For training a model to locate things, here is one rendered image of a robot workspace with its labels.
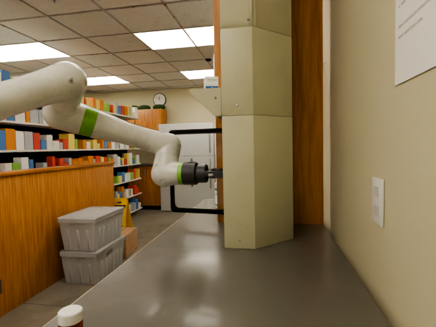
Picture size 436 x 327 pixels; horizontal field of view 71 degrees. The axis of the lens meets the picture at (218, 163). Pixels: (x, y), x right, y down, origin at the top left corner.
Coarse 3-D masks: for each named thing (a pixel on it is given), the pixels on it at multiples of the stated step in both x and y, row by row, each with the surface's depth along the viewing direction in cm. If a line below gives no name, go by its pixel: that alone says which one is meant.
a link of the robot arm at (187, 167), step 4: (192, 160) 124; (184, 164) 122; (188, 164) 122; (192, 164) 122; (196, 164) 123; (184, 168) 121; (188, 168) 120; (192, 168) 120; (196, 168) 122; (184, 172) 120; (188, 172) 120; (192, 172) 120; (196, 172) 121; (184, 176) 120; (188, 176) 120; (192, 176) 120; (196, 176) 121; (184, 180) 121; (188, 180) 121; (192, 180) 121; (196, 180) 123; (184, 184) 124; (188, 184) 123; (192, 184) 123; (196, 184) 123
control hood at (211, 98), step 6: (192, 90) 108; (198, 90) 108; (204, 90) 107; (210, 90) 107; (216, 90) 107; (198, 96) 108; (204, 96) 108; (210, 96) 107; (216, 96) 107; (204, 102) 108; (210, 102) 107; (216, 102) 107; (210, 108) 107; (216, 108) 107; (216, 114) 107
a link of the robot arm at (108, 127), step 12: (96, 120) 114; (108, 120) 116; (120, 120) 120; (96, 132) 115; (108, 132) 117; (120, 132) 118; (132, 132) 121; (144, 132) 123; (156, 132) 126; (132, 144) 123; (144, 144) 123; (156, 144) 125; (168, 144) 126; (180, 144) 131
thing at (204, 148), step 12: (192, 144) 144; (204, 144) 142; (216, 144) 140; (180, 156) 146; (192, 156) 144; (204, 156) 142; (216, 156) 140; (216, 168) 141; (216, 180) 141; (180, 192) 147; (192, 192) 145; (204, 192) 143; (216, 192) 141; (180, 204) 147; (192, 204) 145; (204, 204) 143; (216, 204) 142
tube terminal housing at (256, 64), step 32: (224, 32) 105; (256, 32) 105; (224, 64) 106; (256, 64) 105; (288, 64) 114; (224, 96) 106; (256, 96) 106; (288, 96) 115; (224, 128) 107; (256, 128) 106; (288, 128) 115; (224, 160) 108; (256, 160) 107; (288, 160) 116; (224, 192) 108; (256, 192) 107; (288, 192) 116; (224, 224) 109; (256, 224) 107; (288, 224) 117
